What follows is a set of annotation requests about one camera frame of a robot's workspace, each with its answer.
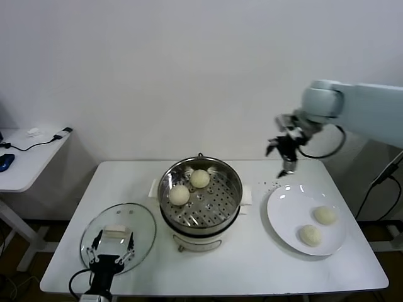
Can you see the stainless steel steamer basket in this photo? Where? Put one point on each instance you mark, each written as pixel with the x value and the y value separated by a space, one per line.
pixel 220 179

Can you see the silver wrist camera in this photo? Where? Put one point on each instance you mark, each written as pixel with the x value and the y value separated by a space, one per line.
pixel 288 122
pixel 94 298

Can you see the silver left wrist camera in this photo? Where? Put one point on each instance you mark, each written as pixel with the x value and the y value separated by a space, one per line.
pixel 94 298

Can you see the crumpled white paper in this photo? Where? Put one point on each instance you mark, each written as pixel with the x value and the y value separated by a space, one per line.
pixel 34 132

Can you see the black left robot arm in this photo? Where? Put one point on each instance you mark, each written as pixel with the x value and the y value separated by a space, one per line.
pixel 102 284

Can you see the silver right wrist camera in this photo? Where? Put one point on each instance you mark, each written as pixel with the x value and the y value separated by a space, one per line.
pixel 288 122

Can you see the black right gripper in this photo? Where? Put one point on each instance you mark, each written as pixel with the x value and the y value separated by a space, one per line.
pixel 289 148

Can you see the blue computer mouse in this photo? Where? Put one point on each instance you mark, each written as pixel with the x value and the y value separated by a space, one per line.
pixel 5 162

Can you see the cream electric cooker base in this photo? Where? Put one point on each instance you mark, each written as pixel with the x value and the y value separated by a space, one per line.
pixel 195 243

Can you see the white steamed baozi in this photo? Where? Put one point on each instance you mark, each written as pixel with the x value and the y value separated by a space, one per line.
pixel 310 235
pixel 200 179
pixel 179 195
pixel 325 215

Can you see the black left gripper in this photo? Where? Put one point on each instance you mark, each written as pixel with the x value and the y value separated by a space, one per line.
pixel 106 265

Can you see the white round plate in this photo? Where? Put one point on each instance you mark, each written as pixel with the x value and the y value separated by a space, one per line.
pixel 289 207

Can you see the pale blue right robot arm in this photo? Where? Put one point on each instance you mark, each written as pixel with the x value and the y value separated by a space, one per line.
pixel 362 107

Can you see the white side desk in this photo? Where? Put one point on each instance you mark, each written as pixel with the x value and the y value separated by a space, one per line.
pixel 28 166

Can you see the round glass pot lid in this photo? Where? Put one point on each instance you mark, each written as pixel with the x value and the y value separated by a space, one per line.
pixel 135 220

